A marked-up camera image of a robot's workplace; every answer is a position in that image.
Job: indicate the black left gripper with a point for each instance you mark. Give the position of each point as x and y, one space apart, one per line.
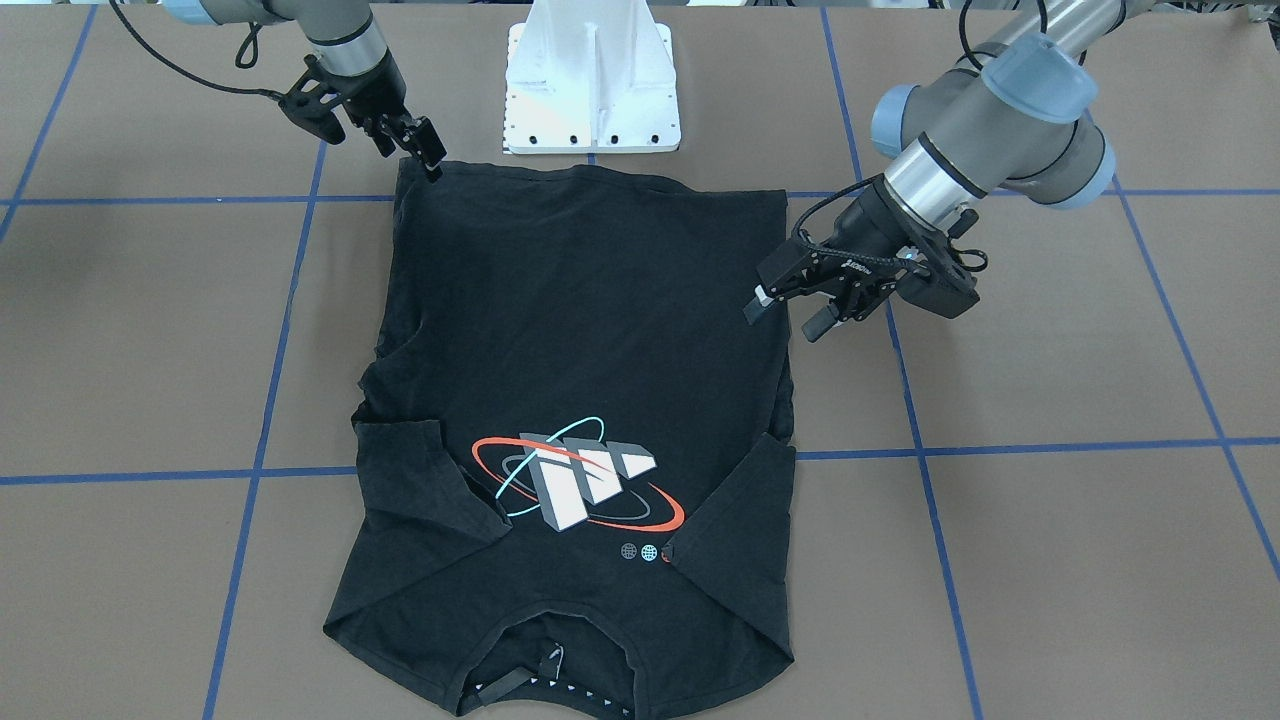
872 240

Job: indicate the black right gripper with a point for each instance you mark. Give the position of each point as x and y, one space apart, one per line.
374 92

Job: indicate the black graphic t-shirt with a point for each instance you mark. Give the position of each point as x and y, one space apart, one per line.
574 450

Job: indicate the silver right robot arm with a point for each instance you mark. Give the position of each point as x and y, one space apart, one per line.
350 67

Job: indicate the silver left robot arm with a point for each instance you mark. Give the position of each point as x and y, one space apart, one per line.
1010 114

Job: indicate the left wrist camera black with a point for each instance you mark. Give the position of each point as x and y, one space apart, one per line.
945 284

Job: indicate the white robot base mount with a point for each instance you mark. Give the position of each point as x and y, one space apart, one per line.
590 77

